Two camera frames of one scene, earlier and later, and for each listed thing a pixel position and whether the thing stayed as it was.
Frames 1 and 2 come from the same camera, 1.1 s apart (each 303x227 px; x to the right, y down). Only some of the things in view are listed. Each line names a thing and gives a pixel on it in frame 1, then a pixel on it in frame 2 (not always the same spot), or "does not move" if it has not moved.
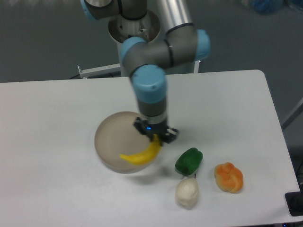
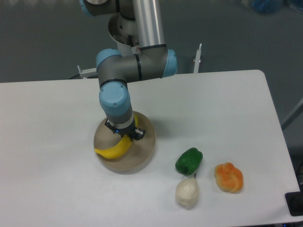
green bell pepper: x=189 y=161 does not move
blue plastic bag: x=267 y=7 does not move
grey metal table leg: x=296 y=110 does not move
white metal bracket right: x=196 y=69 does not move
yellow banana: x=146 y=156 -> x=119 y=151
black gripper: x=149 y=130 -> x=133 y=133
